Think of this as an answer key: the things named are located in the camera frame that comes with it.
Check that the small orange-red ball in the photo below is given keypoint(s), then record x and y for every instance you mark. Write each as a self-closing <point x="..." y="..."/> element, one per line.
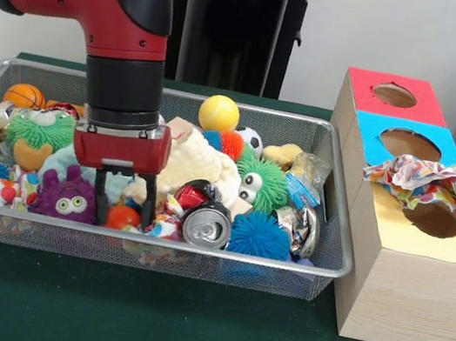
<point x="122" y="217"/>

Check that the green spiky toy with eyes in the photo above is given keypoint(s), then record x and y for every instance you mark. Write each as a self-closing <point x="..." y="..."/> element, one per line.
<point x="40" y="131"/>
<point x="268" y="177"/>

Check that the purple spiky monster toy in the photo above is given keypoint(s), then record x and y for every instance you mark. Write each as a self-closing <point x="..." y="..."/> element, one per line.
<point x="68" y="200"/>

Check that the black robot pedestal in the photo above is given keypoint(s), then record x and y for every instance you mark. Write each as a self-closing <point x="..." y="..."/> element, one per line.
<point x="244" y="27"/>

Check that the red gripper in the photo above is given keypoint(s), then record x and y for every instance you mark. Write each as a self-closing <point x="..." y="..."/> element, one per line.
<point x="121" y="151"/>

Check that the shallow silver mesh bin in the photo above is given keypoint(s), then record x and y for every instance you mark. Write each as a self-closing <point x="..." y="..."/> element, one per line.
<point x="238" y="265"/>

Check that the wooden three-hole box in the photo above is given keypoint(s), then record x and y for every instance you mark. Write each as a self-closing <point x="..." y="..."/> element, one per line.
<point x="408" y="299"/>

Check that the polka dot cloth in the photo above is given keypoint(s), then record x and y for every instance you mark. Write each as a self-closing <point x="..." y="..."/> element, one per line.
<point x="165" y="228"/>
<point x="3" y="190"/>
<point x="421" y="176"/>

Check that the cream knitted cloth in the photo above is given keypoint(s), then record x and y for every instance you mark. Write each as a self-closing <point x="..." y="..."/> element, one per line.
<point x="203" y="161"/>

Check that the orange toy basketball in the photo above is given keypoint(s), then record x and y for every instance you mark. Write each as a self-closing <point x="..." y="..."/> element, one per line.
<point x="25" y="95"/>

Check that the dark green tablecloth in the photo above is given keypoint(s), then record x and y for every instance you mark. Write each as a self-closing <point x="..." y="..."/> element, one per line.
<point x="139" y="322"/>

